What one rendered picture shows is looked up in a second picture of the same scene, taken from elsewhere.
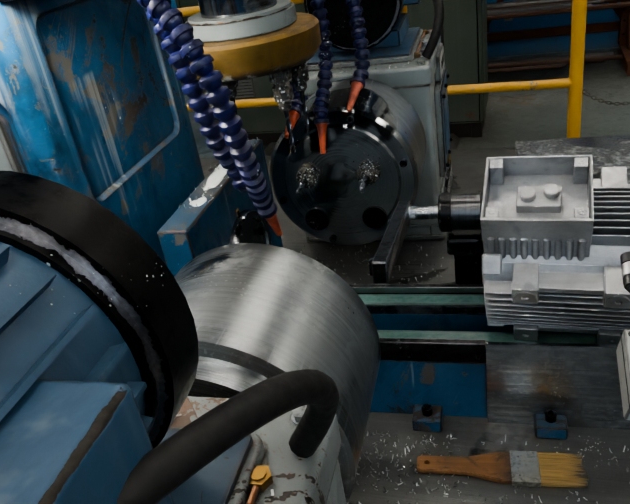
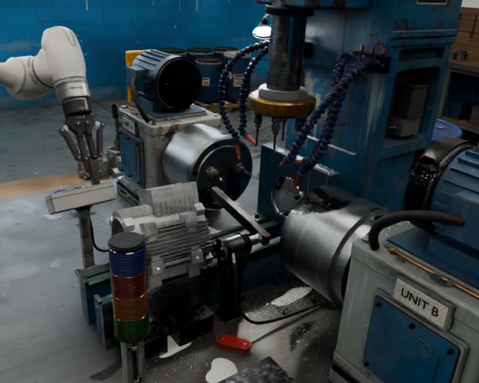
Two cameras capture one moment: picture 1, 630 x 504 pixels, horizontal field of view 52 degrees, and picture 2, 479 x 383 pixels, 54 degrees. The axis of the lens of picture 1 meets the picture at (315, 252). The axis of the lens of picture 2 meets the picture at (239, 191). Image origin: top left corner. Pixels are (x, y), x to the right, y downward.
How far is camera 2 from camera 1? 1.79 m
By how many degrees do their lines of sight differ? 105
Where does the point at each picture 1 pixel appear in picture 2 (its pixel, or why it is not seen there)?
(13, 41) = not seen: hidden behind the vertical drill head
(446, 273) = (286, 347)
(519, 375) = not seen: hidden behind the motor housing
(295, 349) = (179, 138)
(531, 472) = not seen: hidden behind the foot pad
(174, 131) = (354, 153)
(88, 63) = (320, 90)
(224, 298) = (202, 129)
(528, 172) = (179, 194)
